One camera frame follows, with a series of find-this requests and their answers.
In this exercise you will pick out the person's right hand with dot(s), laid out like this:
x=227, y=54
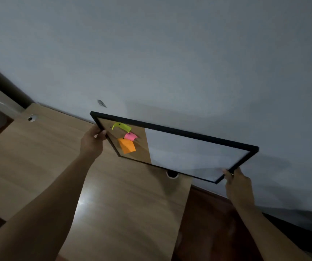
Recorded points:
x=239, y=190

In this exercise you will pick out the person's left hand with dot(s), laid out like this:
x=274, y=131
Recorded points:
x=91, y=144

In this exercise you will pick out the person's right thumb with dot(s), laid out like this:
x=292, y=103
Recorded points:
x=227, y=175

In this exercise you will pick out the person's left thumb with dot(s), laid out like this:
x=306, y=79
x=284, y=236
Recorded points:
x=101, y=133

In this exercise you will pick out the black framed cork whiteboard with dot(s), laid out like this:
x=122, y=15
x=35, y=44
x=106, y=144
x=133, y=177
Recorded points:
x=177, y=144

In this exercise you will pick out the person's right forearm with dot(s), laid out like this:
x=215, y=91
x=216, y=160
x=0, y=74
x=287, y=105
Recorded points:
x=266, y=236

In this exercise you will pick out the person's left forearm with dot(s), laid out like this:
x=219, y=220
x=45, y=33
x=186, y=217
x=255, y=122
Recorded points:
x=40, y=212

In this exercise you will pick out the yellow-green sticky note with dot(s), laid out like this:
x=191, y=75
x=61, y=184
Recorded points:
x=122, y=126

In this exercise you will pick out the orange sticky note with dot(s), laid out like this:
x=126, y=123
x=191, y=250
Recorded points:
x=126, y=145

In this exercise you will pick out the pink sticky note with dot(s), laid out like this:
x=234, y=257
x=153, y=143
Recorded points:
x=130, y=136

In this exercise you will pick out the wooden desk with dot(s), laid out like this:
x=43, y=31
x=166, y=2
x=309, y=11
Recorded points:
x=96, y=187

